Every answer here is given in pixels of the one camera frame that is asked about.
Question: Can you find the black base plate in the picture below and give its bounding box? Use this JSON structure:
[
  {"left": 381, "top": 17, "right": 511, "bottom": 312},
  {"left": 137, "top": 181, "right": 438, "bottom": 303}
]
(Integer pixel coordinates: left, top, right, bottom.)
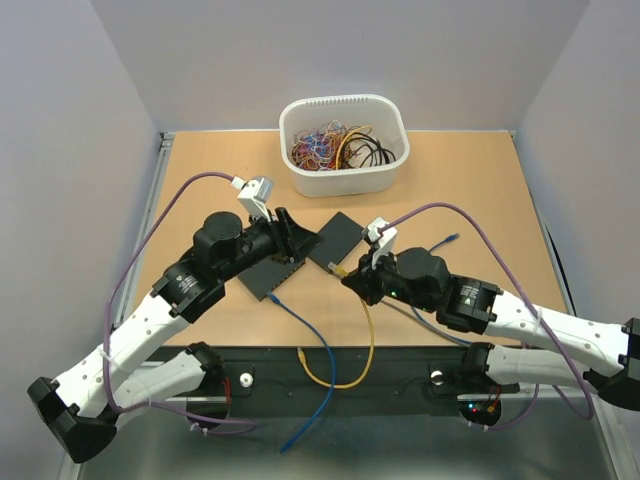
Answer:
[{"left": 102, "top": 344, "right": 591, "bottom": 419}]

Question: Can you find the grey ethernet cable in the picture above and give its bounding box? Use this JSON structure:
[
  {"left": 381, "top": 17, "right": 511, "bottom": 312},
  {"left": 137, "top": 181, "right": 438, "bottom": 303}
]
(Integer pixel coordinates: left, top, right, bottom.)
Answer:
[{"left": 379, "top": 299, "right": 426, "bottom": 326}]

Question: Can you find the aluminium frame rail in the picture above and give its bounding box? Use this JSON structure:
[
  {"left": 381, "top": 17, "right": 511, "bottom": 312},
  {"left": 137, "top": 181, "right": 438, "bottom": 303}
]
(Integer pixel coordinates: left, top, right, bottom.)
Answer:
[{"left": 79, "top": 357, "right": 621, "bottom": 401}]

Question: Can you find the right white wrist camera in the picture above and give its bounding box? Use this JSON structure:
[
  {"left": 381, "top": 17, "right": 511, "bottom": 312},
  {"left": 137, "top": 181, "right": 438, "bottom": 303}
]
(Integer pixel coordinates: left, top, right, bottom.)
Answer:
[{"left": 364, "top": 217, "right": 398, "bottom": 270}]

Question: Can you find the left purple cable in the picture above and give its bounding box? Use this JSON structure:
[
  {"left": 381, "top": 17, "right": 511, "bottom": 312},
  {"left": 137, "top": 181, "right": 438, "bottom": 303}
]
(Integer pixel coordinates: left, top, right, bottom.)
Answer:
[{"left": 101, "top": 171, "right": 259, "bottom": 436}]

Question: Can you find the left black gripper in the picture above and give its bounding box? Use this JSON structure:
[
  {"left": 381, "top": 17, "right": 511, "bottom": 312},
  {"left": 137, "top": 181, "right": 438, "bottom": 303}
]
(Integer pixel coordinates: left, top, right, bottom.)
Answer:
[{"left": 220, "top": 206, "right": 326, "bottom": 283}]

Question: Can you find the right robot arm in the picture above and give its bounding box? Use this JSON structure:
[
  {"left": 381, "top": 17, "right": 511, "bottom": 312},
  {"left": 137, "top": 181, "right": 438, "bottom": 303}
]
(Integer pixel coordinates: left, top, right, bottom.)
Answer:
[{"left": 341, "top": 247, "right": 639, "bottom": 411}]

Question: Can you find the yellow ethernet cable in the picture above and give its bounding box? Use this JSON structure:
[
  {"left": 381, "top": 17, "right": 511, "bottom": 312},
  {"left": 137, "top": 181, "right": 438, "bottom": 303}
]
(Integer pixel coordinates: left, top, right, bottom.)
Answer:
[{"left": 296, "top": 260, "right": 376, "bottom": 390}]

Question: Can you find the tangled coloured wires bundle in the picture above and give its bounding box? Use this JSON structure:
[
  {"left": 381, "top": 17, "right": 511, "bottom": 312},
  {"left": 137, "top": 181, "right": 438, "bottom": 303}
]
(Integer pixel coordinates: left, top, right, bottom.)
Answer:
[{"left": 289, "top": 118, "right": 351, "bottom": 174}]

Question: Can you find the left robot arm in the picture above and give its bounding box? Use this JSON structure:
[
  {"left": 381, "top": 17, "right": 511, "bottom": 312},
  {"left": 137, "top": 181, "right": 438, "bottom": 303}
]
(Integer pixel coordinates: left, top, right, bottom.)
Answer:
[{"left": 27, "top": 207, "right": 322, "bottom": 464}]

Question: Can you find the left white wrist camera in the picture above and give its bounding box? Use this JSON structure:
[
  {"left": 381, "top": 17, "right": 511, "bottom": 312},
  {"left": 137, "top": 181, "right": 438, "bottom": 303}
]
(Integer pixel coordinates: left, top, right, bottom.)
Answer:
[{"left": 231, "top": 176, "right": 274, "bottom": 222}]

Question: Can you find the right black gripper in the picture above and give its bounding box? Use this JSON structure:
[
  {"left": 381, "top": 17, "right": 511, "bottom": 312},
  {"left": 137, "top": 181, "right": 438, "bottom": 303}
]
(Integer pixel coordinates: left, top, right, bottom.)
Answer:
[{"left": 341, "top": 243, "right": 436, "bottom": 314}]

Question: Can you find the black cable bundle in bin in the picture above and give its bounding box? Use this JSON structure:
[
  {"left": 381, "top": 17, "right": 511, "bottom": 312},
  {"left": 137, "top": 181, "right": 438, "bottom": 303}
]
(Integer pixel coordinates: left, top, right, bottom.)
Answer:
[{"left": 344, "top": 130, "right": 398, "bottom": 170}]

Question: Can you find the dark blue ethernet cable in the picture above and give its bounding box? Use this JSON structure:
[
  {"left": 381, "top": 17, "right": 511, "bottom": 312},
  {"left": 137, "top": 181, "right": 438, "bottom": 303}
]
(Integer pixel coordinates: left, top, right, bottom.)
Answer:
[{"left": 409, "top": 231, "right": 476, "bottom": 347}]

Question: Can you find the white plastic bin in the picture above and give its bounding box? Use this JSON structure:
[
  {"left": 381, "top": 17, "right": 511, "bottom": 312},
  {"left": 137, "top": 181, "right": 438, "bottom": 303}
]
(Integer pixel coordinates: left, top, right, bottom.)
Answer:
[{"left": 279, "top": 94, "right": 410, "bottom": 198}]

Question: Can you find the black network switch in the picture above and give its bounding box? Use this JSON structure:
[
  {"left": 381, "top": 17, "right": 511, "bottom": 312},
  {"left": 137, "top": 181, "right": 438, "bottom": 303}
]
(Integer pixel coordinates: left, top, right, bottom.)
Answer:
[
  {"left": 308, "top": 211, "right": 363, "bottom": 272},
  {"left": 237, "top": 259, "right": 306, "bottom": 301}
]

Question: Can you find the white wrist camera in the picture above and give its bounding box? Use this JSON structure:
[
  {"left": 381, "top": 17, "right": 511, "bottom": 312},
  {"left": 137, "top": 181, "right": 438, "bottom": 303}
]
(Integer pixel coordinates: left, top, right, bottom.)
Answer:
[
  {"left": 231, "top": 176, "right": 274, "bottom": 222},
  {"left": 364, "top": 217, "right": 398, "bottom": 270}
]

